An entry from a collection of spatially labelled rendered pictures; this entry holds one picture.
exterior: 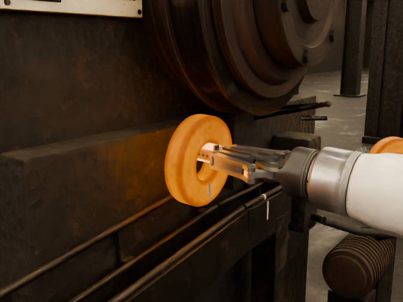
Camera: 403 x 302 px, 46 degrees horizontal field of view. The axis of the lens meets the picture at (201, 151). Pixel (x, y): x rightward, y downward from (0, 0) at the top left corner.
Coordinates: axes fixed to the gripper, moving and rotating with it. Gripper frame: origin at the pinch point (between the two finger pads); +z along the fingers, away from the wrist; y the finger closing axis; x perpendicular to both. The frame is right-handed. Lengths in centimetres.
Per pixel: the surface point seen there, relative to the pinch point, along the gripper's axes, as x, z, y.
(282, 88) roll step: 9.0, -3.0, 22.5
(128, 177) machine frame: -4.3, 8.0, -9.0
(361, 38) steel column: 13, 249, 867
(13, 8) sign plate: 21.4, 12.8, -25.0
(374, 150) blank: -9, -12, 59
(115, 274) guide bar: -17.4, 4.0, -16.0
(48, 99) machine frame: 8.8, 14.2, -19.2
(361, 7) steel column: 69, 253, 858
